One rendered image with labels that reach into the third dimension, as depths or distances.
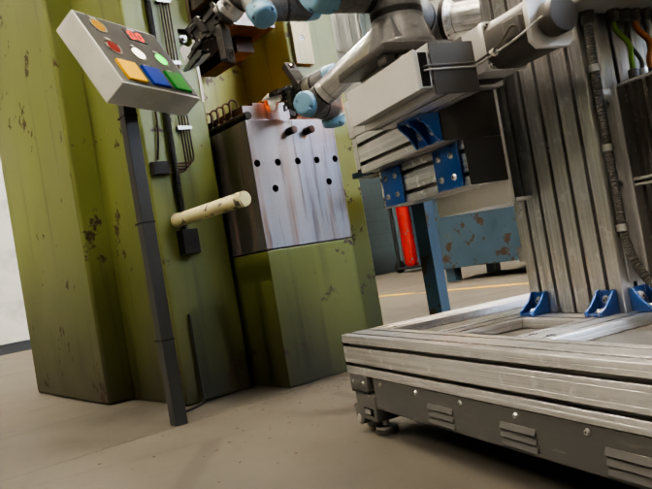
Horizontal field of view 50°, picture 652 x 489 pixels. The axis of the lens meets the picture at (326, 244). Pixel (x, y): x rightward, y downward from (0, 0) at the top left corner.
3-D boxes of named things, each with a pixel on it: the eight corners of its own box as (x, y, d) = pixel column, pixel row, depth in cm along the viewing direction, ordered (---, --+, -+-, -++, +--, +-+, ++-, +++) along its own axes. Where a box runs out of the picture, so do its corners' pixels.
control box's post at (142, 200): (188, 423, 204) (128, 62, 206) (176, 427, 201) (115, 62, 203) (181, 421, 207) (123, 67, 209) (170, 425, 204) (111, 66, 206)
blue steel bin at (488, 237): (609, 256, 602) (594, 175, 604) (566, 268, 546) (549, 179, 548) (491, 271, 689) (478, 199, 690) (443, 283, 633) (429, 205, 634)
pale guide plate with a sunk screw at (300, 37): (314, 64, 278) (308, 22, 279) (297, 63, 273) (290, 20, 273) (311, 65, 280) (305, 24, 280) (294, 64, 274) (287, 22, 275)
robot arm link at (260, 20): (292, 5, 187) (278, -17, 193) (253, 6, 182) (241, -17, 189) (287, 31, 193) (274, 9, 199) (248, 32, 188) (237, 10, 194)
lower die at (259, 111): (291, 123, 252) (287, 100, 253) (244, 123, 240) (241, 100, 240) (233, 148, 285) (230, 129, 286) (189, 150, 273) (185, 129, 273)
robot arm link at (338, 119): (312, 127, 218) (307, 93, 218) (330, 130, 228) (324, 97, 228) (334, 121, 214) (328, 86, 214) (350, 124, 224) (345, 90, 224)
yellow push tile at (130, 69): (149, 81, 192) (135, 62, 194) (130, 77, 186) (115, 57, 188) (145, 86, 193) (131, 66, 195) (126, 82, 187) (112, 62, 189)
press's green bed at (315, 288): (374, 362, 255) (352, 237, 256) (290, 388, 232) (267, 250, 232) (287, 360, 299) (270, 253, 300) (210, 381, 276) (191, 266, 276)
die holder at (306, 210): (352, 237, 256) (332, 118, 257) (267, 249, 232) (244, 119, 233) (270, 253, 300) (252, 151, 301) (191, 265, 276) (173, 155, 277)
